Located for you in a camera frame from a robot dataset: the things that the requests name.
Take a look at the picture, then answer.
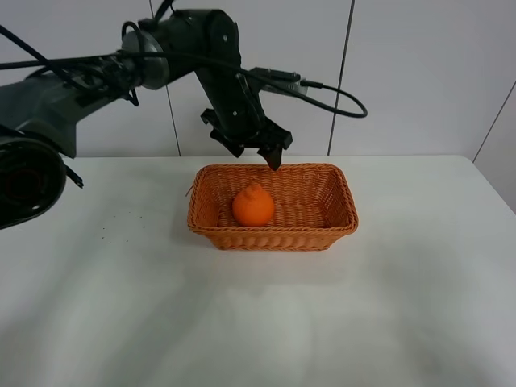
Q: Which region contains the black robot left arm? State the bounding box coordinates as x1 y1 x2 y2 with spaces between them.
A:
1 6 293 228

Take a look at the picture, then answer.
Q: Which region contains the orange with stem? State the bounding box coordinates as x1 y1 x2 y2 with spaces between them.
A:
232 183 275 227

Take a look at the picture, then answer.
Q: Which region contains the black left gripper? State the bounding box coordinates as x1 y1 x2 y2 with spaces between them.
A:
195 67 292 171

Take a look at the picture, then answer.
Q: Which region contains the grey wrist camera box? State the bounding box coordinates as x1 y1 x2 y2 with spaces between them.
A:
246 67 308 97

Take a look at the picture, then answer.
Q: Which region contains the orange wicker basket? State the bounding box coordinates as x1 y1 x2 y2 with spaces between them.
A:
187 163 359 251

